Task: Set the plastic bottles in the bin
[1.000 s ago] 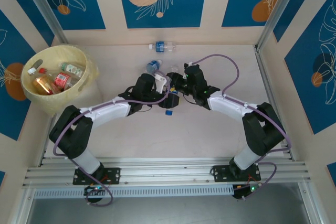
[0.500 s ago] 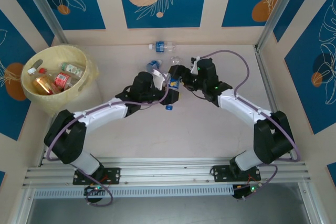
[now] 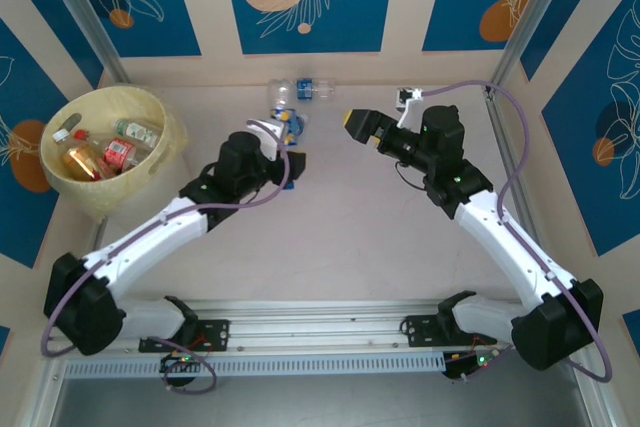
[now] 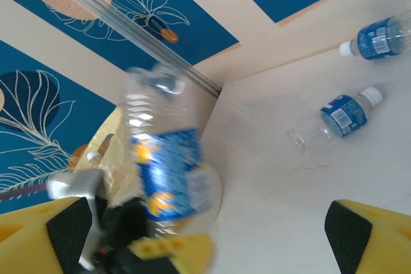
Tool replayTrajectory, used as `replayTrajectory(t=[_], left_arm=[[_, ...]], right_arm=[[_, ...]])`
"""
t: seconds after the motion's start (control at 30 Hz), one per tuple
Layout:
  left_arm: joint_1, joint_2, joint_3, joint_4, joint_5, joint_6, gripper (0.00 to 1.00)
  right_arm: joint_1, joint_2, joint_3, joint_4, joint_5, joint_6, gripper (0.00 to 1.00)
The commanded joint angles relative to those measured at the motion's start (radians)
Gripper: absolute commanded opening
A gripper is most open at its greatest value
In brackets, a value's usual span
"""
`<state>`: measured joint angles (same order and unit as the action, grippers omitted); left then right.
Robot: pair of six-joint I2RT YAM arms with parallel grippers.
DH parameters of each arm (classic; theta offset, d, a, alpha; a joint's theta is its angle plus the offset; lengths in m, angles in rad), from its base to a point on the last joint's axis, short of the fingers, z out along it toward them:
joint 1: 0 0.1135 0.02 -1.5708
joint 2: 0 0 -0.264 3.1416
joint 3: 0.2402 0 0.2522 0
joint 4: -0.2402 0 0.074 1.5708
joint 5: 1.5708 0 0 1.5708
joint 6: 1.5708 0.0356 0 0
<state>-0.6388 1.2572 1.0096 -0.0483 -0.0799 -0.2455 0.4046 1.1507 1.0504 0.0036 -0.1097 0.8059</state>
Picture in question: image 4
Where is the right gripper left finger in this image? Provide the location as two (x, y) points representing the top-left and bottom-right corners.
(0, 196), (97, 274)

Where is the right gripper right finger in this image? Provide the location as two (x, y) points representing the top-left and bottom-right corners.
(324, 199), (411, 274)

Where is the blue yellow label bottle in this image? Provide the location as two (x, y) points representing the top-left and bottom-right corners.
(120, 64), (214, 239)

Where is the cream plastic bin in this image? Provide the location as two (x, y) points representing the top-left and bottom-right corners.
(69, 107), (223, 233)

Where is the blue label water bottle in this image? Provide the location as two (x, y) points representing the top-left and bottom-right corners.
(286, 86), (384, 160)
(339, 10), (411, 62)

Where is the aluminium corner post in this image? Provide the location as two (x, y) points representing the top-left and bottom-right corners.
(27, 0), (223, 98)

